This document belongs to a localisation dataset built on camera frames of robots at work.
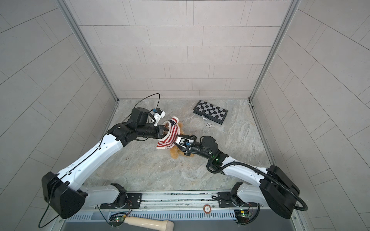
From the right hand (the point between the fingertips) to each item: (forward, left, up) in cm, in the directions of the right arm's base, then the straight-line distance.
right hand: (176, 140), depth 71 cm
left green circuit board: (-29, +28, -18) cm, 44 cm away
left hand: (+3, +1, +3) cm, 4 cm away
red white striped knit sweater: (-2, +4, +2) cm, 5 cm away
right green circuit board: (-31, -30, -22) cm, 48 cm away
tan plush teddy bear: (-2, +1, -8) cm, 9 cm away
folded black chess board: (+31, -25, -17) cm, 43 cm away
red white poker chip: (-27, -13, -21) cm, 36 cm away
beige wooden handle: (-31, +12, -17) cm, 37 cm away
